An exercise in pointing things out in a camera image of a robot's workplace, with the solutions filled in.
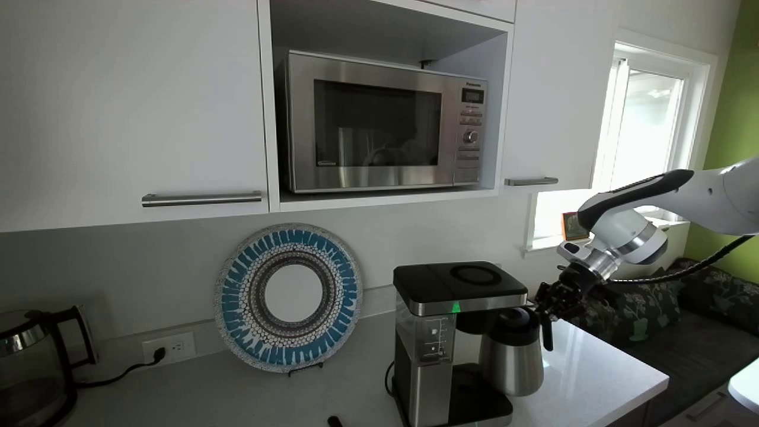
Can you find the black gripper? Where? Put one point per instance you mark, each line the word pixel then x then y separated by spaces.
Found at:
pixel 581 285

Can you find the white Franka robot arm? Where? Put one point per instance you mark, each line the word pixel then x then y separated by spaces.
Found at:
pixel 678 206

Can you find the black and steel coffee maker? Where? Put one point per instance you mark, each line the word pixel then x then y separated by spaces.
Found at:
pixel 442 340

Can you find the dark grey sofa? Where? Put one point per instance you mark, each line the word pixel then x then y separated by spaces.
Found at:
pixel 702 334

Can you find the dark base cabinet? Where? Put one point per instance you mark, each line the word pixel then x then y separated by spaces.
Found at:
pixel 695 412

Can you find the white framed window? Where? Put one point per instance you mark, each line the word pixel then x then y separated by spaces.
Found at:
pixel 654 131

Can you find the small black object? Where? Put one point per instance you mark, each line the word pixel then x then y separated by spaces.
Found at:
pixel 336 422

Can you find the stainless steel microwave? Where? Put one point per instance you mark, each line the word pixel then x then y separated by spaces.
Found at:
pixel 381 122

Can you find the blue and white decorative plate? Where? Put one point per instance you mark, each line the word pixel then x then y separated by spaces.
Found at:
pixel 289 297

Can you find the glass electric kettle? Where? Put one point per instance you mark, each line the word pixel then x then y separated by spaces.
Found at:
pixel 31 368

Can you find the white wall outlet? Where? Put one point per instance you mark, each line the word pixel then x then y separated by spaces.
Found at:
pixel 170 347

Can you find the white wall cabinet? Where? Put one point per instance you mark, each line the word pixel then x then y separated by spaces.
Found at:
pixel 133 104

